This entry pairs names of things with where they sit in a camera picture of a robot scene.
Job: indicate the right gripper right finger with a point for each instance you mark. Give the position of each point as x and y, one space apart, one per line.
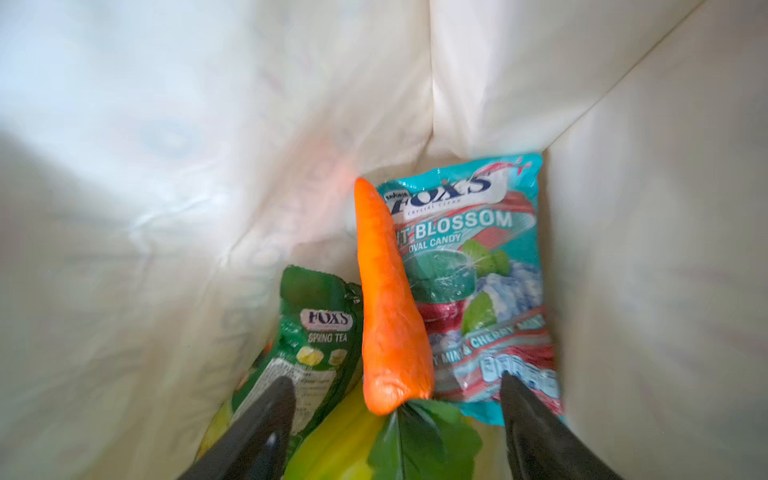
539 445

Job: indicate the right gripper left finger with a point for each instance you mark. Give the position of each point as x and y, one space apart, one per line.
255 446

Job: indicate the yellow banana bunch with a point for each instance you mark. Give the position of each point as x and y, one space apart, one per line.
337 449

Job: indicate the green-yellow candy bag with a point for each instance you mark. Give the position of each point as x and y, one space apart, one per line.
317 346

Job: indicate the orange carrot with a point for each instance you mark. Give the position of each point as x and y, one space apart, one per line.
397 358

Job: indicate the blue-red candy bag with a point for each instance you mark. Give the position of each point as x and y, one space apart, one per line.
468 239

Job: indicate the floral canvas tote bag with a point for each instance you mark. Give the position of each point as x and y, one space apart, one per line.
163 161

